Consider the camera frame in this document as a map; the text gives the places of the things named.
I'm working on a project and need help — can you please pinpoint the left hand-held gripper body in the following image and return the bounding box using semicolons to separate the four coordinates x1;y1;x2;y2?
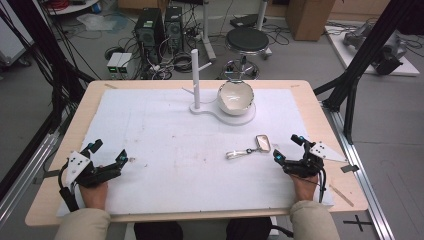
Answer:
59;150;123;213

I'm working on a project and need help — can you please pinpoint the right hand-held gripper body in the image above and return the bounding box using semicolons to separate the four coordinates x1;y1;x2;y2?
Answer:
282;141;348;179

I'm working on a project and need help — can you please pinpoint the keychain with rectangular tag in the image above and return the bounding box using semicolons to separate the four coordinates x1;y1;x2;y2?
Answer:
225;134;272;161

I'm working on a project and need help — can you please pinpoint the white branched stand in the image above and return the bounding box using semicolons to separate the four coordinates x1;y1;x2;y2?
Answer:
181;48;257;127

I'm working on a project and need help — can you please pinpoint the person's right hand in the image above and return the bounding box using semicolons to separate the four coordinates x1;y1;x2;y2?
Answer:
289;173;320;203

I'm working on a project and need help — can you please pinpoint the person's left hand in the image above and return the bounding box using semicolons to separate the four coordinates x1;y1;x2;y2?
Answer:
79;181;110;211

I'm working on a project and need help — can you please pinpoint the wooden table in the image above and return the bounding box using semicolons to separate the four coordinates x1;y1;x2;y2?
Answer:
24;79;370;229

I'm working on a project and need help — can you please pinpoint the white foam mat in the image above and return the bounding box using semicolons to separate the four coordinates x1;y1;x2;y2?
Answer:
56;88;335;218

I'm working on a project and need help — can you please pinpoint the thin wooden stick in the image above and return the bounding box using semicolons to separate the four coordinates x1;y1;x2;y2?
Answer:
329;183;355;208

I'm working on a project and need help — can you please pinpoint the white bowl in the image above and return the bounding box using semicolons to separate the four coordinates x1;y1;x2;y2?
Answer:
217;79;255;117

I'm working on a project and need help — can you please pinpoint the person's right leg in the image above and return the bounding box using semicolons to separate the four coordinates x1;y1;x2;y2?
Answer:
225;217;273;240

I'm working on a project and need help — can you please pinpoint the person's leg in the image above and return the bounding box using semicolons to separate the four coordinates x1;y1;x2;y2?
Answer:
133;221;184;240
225;217;273;240

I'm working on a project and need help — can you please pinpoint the person's left leg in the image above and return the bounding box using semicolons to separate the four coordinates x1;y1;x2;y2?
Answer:
133;221;184;240

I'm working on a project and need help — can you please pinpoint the white small box device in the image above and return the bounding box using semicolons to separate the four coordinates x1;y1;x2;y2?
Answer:
116;52;134;75
106;52;123;74

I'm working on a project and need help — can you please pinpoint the white platform board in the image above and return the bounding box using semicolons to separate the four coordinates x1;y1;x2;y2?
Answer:
324;24;421;78

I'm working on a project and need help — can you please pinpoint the black round stool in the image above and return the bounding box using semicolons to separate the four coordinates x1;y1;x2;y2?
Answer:
221;26;273;81

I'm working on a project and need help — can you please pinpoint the brown cardboard box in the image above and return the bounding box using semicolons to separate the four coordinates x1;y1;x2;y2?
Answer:
285;0;336;42

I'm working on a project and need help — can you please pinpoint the clear plastic bag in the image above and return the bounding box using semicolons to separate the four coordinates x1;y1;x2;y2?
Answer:
76;13;129;34

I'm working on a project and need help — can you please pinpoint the grey robot device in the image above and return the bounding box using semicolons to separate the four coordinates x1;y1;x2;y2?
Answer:
342;22;408;76

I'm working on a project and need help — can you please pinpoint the black computer tower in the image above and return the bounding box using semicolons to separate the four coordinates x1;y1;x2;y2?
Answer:
164;5;184;51
134;7;165;48

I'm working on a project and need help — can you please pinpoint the white desk leg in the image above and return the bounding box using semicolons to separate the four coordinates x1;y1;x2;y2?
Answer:
255;0;273;59
199;0;218;63

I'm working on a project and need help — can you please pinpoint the white round table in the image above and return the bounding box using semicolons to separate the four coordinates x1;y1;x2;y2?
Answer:
44;0;101;16

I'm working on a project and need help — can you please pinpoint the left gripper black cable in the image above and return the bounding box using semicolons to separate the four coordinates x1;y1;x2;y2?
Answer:
57;163;72;193

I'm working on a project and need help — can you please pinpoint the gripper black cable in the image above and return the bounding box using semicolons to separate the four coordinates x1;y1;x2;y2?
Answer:
317;168;328;204
57;163;72;193

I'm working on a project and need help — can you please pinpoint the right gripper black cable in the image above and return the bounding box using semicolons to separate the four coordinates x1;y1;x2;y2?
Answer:
317;168;328;204

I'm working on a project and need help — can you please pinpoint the aluminium rail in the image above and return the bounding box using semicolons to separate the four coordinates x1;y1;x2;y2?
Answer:
0;131;61;223
322;101;396;240

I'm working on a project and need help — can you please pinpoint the black metal frame post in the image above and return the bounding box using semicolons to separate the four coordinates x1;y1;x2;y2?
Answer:
313;0;424;145
0;0;96;134

